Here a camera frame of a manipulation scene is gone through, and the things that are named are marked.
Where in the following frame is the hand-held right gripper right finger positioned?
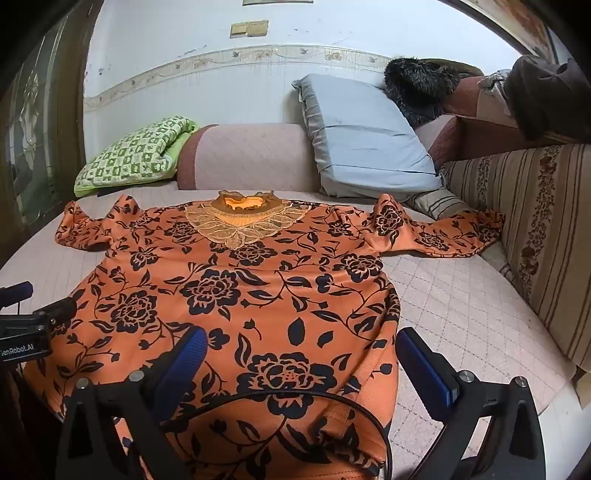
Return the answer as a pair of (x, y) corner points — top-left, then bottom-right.
(394, 327), (546, 480)

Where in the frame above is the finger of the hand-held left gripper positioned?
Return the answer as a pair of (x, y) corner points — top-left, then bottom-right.
(0, 281), (34, 306)
(34, 296), (78, 334)

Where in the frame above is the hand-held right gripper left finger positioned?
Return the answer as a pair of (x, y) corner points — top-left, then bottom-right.
(55, 325), (208, 480)

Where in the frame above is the orange floral shirt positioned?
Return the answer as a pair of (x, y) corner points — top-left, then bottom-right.
(23, 189), (506, 480)

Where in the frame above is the pink quilted bed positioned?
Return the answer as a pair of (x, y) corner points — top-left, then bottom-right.
(0, 180), (578, 480)

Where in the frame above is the striped beige pillow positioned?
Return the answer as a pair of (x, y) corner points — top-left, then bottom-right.
(404, 188), (465, 220)

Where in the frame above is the green patterned pillow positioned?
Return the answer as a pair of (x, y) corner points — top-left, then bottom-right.
(74, 116), (200, 198)

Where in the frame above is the wooden stained glass door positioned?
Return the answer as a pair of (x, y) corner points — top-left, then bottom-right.
(0, 0), (105, 259)

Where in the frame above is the striped floral sofa cushion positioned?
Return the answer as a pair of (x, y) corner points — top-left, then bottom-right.
(441, 143), (591, 374)

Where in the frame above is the pink and brown bolster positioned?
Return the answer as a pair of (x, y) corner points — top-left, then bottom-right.
(177, 123), (324, 192)

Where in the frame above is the grey pillow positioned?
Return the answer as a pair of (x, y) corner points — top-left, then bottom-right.
(292, 74), (444, 199)

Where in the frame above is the brown cardboard box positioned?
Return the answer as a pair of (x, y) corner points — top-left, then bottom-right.
(443, 76), (527, 131)

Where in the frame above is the black furry garment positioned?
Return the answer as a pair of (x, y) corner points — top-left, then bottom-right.
(383, 56), (462, 126)

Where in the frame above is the grey crumpled cloth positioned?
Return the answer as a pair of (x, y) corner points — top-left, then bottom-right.
(479, 68), (514, 116)

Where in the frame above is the dark brown garment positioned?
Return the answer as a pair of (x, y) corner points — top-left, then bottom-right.
(503, 55), (591, 141)

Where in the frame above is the beige wall switch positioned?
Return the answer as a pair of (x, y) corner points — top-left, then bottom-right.
(230, 19), (269, 38)

